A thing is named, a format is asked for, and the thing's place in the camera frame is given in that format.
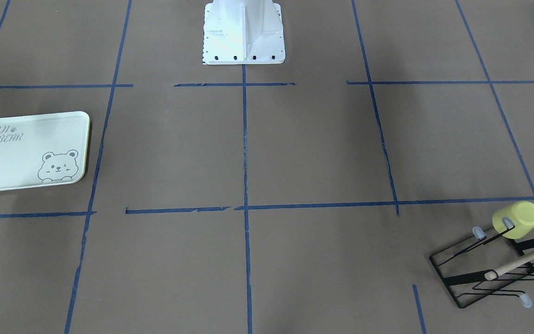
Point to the pale yellow bear tray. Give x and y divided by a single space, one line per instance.
43 150

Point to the yellow cup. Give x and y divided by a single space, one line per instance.
514 221

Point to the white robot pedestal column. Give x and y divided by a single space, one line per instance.
243 32

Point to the black wire cup rack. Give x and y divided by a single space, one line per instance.
484 264

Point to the wooden rack handle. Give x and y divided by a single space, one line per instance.
526 258

